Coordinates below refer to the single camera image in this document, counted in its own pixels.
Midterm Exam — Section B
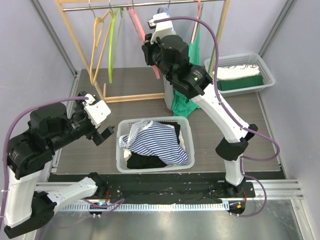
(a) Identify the grey tank top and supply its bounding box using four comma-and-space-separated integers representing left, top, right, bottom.
163, 77, 174, 111

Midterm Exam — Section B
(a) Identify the lime green hanger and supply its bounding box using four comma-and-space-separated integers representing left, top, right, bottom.
108, 7, 124, 84

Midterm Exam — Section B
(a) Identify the blue hanger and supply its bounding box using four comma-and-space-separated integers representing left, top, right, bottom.
157, 6, 171, 18

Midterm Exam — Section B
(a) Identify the black tank top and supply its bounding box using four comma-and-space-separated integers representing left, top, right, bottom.
117, 120, 188, 170

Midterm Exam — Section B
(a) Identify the blue white striped tank top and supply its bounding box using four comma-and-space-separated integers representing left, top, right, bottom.
116, 119, 188, 165

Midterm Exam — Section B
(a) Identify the yellow velvet hanger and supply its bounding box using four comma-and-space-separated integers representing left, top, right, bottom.
89, 10, 112, 86

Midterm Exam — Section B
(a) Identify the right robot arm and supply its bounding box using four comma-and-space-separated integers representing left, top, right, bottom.
141, 33, 258, 198

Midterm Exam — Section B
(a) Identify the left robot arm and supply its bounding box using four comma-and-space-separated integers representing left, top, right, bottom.
2, 100, 114, 239

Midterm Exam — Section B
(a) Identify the green tank top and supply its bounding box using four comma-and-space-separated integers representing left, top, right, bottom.
172, 2, 203, 118

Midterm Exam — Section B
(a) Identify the pink hanger with green top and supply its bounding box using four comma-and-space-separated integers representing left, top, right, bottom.
189, 0, 203, 45

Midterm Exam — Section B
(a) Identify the white perforated front basket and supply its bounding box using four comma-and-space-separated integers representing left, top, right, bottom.
116, 116, 195, 174

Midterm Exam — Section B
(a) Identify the white perforated basket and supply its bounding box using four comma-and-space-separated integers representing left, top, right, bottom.
116, 116, 195, 174
217, 53, 276, 97

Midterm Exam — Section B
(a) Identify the folded white garment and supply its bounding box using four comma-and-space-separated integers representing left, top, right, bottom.
216, 64, 260, 80

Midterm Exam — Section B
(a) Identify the folded green garment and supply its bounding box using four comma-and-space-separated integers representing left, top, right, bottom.
216, 75, 264, 91

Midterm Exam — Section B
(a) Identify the white perforated back basket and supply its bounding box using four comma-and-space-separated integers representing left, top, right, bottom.
217, 53, 276, 97

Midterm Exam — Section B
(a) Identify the wooden clothes rack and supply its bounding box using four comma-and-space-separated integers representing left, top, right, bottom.
53, 0, 231, 104

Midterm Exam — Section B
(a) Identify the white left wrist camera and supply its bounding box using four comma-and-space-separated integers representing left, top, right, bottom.
79, 91, 111, 129

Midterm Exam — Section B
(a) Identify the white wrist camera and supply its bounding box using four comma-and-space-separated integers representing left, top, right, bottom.
79, 91, 111, 129
147, 12, 176, 44

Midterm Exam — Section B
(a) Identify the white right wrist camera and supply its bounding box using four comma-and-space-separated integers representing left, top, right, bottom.
147, 12, 176, 44

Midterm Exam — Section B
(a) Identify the white slotted cable duct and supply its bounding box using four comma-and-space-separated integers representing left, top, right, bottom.
61, 201, 230, 213

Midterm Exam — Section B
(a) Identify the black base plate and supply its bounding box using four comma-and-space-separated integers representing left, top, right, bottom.
47, 171, 287, 205

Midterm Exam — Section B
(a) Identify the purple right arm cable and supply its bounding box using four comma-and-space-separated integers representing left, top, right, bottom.
153, 16, 281, 218

